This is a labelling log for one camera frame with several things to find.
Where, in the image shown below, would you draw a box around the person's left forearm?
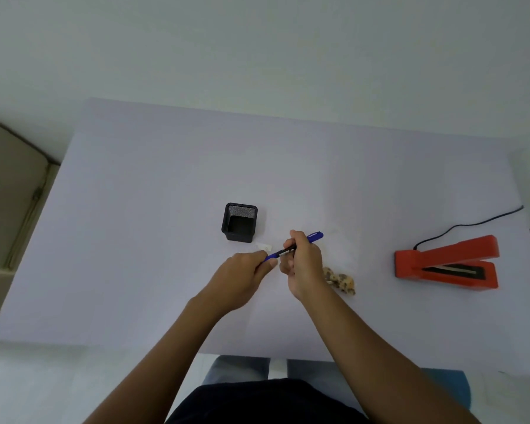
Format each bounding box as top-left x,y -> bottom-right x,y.
82,295 -> 226,424

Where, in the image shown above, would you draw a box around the orange heat sealer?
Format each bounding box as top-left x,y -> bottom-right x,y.
395,235 -> 501,291

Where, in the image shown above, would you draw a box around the person's left hand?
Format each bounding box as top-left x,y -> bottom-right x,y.
194,250 -> 279,312

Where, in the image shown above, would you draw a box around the person's right forearm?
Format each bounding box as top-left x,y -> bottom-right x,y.
298,284 -> 482,424

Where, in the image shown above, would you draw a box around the black shirt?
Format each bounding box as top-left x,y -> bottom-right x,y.
165,378 -> 372,424

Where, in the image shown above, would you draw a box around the blue pen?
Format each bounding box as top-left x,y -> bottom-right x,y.
264,231 -> 324,263

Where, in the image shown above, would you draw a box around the grey jeans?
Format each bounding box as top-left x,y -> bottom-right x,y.
201,355 -> 359,411

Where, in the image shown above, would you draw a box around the clear plastic bag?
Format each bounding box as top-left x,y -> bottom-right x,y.
320,236 -> 359,297

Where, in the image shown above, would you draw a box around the beige cabinet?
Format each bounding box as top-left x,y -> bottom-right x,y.
0,117 -> 62,343

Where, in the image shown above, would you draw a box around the blue stool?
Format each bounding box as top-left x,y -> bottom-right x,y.
419,368 -> 472,413

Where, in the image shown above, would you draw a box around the black mesh pen holder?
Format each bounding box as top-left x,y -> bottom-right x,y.
221,202 -> 259,244

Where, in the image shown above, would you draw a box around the person's right hand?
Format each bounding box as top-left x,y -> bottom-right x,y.
279,230 -> 332,303

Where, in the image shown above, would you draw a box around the black power cable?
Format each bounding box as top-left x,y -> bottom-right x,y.
413,205 -> 525,252

